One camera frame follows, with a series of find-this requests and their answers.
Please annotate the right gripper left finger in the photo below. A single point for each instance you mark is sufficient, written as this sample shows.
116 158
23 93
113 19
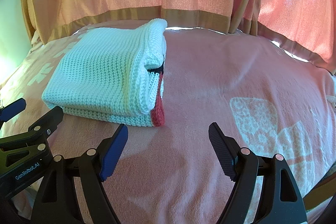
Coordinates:
56 200

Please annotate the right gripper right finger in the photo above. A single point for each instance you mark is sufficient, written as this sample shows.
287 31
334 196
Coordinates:
280 199

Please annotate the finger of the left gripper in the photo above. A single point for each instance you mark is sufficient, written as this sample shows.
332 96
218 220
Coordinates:
37 133
11 110

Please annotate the white black pink knit sweater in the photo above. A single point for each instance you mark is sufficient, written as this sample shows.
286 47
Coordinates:
113 75

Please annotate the pink bow-print bed blanket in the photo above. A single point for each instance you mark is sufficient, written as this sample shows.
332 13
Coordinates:
256 93

